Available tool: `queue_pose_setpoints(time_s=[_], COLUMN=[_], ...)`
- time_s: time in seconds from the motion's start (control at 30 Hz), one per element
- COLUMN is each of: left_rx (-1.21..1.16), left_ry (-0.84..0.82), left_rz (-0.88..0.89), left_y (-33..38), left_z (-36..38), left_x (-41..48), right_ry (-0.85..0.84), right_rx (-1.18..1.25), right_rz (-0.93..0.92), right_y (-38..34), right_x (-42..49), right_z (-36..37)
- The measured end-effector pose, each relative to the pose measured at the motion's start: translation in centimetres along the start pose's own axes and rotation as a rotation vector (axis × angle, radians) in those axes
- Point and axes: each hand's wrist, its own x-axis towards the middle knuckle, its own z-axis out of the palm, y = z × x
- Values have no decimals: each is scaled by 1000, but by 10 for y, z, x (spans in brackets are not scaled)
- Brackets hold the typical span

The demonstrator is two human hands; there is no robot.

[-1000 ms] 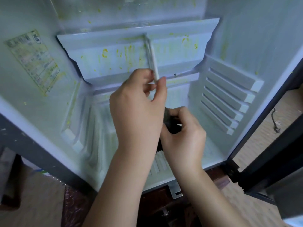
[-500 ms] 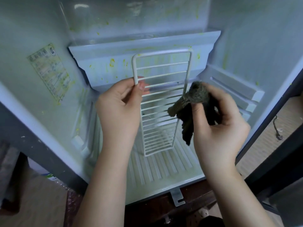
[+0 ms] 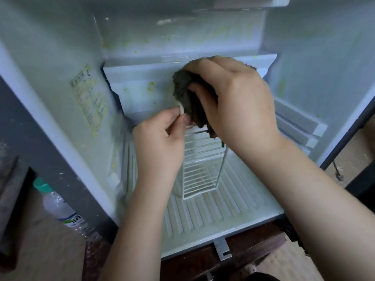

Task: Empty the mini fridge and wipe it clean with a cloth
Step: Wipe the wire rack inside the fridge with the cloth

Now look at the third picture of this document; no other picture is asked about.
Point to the dark red wooden stand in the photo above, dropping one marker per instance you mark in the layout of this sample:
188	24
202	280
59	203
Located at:
193	260

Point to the grey mini fridge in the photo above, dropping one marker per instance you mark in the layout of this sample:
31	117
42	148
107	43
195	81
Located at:
47	143

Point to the dark grey cloth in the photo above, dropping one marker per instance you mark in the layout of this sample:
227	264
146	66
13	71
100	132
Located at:
187	93

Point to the person's dark trousers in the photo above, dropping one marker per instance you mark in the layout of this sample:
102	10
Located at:
261	276

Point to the green cap water bottle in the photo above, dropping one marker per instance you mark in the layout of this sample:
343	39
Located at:
58	207

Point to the person's left forearm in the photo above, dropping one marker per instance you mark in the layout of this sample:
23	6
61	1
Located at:
132	243

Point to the person's left hand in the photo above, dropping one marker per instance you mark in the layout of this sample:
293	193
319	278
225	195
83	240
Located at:
157	149

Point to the person's right hand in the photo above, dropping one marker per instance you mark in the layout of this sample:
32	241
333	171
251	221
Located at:
240	108

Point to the person's right forearm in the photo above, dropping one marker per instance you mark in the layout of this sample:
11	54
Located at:
316	213

